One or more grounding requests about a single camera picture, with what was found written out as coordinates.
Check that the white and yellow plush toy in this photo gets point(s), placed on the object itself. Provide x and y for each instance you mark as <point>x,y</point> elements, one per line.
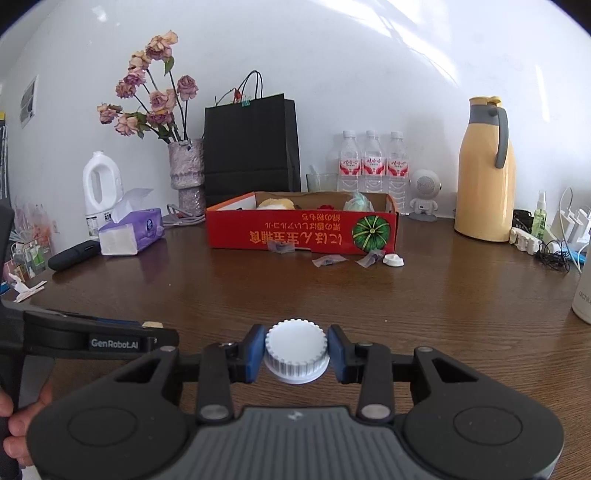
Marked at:
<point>276,204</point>

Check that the clear glass cup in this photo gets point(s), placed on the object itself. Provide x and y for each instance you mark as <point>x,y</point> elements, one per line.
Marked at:
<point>321,182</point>

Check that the small white cap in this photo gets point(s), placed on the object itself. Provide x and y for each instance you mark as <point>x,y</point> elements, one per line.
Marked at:
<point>393,260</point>

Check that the white power strip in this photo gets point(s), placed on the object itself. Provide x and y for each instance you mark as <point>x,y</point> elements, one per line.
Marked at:
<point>526,240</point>

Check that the white charger stand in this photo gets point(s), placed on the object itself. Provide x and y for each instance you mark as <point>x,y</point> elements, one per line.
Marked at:
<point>575,224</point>

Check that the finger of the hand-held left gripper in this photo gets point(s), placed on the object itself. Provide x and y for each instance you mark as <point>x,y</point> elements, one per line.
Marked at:
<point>166,340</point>

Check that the white cylindrical container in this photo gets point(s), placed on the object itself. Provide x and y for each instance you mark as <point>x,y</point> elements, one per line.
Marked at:
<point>582,290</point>

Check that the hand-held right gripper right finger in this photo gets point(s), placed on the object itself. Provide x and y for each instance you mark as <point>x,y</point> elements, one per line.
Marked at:
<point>337,355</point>

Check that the mint green plastic bag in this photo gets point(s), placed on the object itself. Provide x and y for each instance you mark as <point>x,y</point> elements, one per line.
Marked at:
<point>358,203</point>

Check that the red cardboard box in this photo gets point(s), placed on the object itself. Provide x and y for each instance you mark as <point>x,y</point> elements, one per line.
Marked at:
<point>286,233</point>

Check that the green spray bottle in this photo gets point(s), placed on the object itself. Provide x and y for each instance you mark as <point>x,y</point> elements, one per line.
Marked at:
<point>538,221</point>

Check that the person's left hand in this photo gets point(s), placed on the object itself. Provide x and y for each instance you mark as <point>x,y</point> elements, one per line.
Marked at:
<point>32,415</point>

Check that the purple tissue box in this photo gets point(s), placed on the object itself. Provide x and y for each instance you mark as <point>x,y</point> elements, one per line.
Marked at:
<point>138,228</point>

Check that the black oblong case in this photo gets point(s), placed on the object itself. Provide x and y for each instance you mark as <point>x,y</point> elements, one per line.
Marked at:
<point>74,254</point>

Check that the yellow thermos jug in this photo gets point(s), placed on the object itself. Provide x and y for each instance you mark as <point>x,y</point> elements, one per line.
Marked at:
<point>480,194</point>

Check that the white robot-shaped speaker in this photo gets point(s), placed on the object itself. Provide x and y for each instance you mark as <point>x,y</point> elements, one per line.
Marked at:
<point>425,187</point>

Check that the dried pink flowers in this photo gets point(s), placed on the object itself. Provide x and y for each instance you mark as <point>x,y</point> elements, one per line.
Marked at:
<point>157,99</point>

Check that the clear water bottle red label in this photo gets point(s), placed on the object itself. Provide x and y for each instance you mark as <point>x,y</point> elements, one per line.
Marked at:
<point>348,166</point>
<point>373,166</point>
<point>398,168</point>

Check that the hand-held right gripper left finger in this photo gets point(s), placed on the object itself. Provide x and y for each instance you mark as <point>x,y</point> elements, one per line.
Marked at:
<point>254,355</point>

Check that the clear acrylic card holder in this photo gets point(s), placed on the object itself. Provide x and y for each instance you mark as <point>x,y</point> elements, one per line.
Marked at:
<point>32,249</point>

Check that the white detergent bottle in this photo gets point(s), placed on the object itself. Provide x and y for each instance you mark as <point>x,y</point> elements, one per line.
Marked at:
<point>113,184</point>

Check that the large white ridged bottle cap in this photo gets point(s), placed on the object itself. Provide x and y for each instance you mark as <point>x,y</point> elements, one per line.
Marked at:
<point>295,346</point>

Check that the wall sticker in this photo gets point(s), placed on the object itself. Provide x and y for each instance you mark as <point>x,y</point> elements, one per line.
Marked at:
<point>28,101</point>

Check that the small clear plastic bag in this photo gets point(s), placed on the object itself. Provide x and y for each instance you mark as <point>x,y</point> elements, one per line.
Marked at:
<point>371,260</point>
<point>328,261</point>
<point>281,248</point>

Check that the black paper bag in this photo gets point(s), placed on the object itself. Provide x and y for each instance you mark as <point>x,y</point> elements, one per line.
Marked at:
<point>251,147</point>

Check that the purple textured vase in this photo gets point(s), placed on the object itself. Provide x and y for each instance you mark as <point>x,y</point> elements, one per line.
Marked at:
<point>186,175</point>

